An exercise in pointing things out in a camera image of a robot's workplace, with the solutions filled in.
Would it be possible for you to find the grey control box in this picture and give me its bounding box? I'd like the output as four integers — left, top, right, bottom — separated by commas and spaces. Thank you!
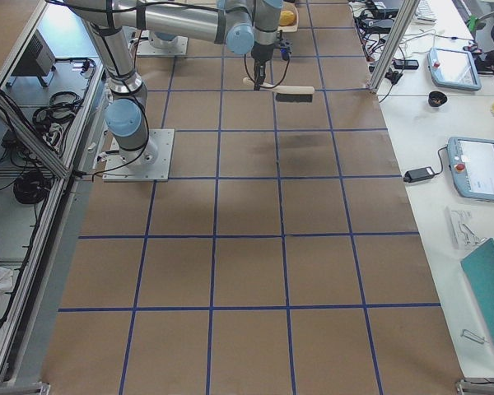
7, 30, 56, 87

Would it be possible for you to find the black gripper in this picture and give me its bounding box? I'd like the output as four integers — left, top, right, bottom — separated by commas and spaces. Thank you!
250, 42, 275, 91

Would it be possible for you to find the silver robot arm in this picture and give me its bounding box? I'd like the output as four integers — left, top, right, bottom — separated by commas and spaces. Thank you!
59, 1, 283, 165

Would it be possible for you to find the small black bowl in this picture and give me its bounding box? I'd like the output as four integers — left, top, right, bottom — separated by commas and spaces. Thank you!
427, 91, 448, 108

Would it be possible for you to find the beige hand brush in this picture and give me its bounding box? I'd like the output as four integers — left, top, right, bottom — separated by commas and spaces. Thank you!
259, 83, 315, 103

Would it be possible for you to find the beige plastic dustpan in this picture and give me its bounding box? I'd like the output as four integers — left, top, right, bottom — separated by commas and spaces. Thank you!
278, 1, 299, 32

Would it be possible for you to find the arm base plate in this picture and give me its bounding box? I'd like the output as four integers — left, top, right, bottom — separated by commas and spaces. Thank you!
137, 30, 189, 58
102, 129, 175, 182

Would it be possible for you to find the blue teach pendant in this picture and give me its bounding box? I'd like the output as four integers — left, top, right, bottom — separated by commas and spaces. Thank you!
447, 137, 494, 202
427, 47, 482, 91

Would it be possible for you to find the yellow bread roll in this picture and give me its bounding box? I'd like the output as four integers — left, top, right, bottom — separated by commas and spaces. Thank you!
279, 10, 296, 26

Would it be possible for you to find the lower blue teach pendant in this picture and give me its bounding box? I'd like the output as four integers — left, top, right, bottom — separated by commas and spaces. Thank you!
447, 137, 494, 202

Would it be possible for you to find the aluminium frame post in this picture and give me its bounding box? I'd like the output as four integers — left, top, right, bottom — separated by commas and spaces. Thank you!
368, 0, 419, 93

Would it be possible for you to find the black power adapter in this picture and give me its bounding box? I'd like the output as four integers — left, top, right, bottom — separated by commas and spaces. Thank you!
403, 166, 436, 184

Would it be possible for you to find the upper blue teach pendant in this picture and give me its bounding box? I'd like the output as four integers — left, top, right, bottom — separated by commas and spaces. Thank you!
427, 47, 482, 91

